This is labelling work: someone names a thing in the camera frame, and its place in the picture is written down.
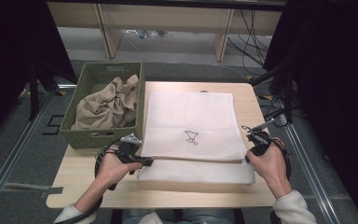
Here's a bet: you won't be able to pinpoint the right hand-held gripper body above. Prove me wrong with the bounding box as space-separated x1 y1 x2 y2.
241 119 276 157

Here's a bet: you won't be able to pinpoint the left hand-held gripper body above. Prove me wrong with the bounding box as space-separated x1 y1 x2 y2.
113 133 144 166

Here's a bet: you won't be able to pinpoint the beige pants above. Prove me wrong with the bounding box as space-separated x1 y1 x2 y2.
71 74 140 131

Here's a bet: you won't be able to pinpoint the green woven basket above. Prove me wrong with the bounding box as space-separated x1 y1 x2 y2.
59 61 146 149

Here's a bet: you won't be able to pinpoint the white mesh laundry bag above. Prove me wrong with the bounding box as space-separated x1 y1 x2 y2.
137 91 256 185

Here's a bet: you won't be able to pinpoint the person's right hand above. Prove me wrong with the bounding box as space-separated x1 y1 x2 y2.
246 146 293 200

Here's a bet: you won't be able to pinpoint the person's left hand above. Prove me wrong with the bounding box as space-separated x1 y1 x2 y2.
96 151 143 189

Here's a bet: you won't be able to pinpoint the black metal stand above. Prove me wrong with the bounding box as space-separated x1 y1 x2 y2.
27 60 62 122
250 62 296 125

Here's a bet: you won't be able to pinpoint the person's legs in jeans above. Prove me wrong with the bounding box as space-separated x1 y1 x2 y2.
122 208 237 224

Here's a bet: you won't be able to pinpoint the black curtain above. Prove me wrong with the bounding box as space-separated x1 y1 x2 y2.
262 0 358 224
0 0 78 147

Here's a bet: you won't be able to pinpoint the grey floor tape strip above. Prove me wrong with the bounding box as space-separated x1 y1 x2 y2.
3 181 64 199

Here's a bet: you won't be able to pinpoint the light wooden desk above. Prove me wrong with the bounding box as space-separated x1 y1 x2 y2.
47 1 287 63

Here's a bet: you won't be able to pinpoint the right hand-held gripper cable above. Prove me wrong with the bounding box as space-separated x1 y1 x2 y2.
271 138 293 182

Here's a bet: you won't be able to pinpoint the hand-held gripper cable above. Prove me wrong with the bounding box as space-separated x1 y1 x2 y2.
54 143 120 224
271 138 293 182

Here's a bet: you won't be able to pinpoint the left hand-held gripper cable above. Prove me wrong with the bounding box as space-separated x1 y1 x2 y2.
54 143 120 224

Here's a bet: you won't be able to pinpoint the metal floor rail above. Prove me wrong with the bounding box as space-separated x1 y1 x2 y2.
278 113 344 224
0 83 78 216

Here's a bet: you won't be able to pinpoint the bundle of black cables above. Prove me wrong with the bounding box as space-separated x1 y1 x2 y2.
227 8 273 68

